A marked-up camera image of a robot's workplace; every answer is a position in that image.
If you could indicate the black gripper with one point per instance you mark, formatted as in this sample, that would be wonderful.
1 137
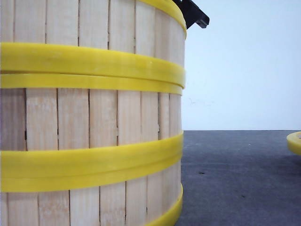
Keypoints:
192 14

